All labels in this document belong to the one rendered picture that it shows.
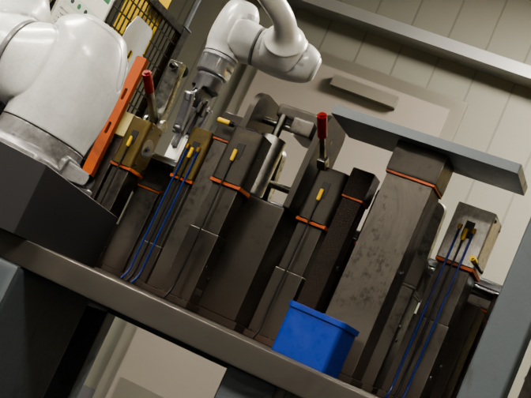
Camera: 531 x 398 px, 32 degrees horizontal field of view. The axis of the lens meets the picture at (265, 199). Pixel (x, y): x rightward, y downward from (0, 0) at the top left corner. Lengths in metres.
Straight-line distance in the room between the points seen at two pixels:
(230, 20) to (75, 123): 0.88
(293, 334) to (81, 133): 0.49
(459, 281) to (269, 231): 0.39
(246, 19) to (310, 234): 0.70
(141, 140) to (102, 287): 0.82
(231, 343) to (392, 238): 0.49
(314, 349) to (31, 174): 0.55
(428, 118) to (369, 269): 3.06
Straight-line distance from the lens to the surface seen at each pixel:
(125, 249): 2.31
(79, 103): 1.57
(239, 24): 2.36
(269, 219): 1.90
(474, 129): 4.76
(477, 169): 1.75
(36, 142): 1.56
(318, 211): 1.90
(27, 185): 1.42
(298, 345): 1.59
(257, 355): 1.31
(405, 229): 1.71
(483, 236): 1.85
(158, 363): 4.73
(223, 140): 2.01
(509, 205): 4.67
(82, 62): 1.58
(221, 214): 1.88
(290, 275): 1.89
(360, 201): 1.88
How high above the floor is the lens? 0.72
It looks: 8 degrees up
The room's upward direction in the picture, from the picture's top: 24 degrees clockwise
